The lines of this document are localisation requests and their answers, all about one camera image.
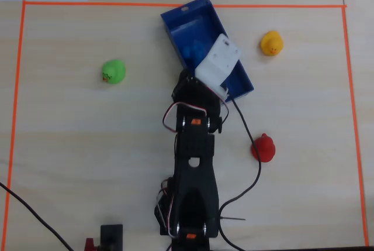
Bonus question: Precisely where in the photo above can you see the arm servo wire bundle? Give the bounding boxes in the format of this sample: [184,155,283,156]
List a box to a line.
[154,176,176,239]

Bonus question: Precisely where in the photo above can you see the orange tape strip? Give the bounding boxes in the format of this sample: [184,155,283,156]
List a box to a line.
[22,1,348,9]
[341,5,369,247]
[1,1,27,251]

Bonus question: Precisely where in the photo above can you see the red rubber duck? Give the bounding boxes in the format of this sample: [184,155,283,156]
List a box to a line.
[251,133,276,163]

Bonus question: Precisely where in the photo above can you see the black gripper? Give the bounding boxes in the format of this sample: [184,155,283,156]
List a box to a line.
[171,68,230,134]

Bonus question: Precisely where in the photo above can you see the yellow rubber duck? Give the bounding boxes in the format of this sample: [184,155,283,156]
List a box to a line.
[260,30,284,57]

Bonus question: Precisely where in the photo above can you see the wrist servo wire loop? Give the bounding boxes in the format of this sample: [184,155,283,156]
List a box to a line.
[162,101,209,134]

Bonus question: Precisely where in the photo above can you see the black camera cable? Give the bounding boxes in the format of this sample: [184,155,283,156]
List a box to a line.
[218,97,262,251]

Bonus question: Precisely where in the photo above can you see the green rubber duck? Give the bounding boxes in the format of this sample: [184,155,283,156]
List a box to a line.
[101,59,127,85]

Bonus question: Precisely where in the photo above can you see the blue plastic box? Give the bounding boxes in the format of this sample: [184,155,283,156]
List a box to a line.
[160,0,254,104]

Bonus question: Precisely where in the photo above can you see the white gripper camera box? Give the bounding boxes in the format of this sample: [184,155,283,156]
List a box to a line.
[195,33,242,101]

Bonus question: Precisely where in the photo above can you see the long black cable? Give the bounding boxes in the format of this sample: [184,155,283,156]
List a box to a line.
[0,181,75,251]

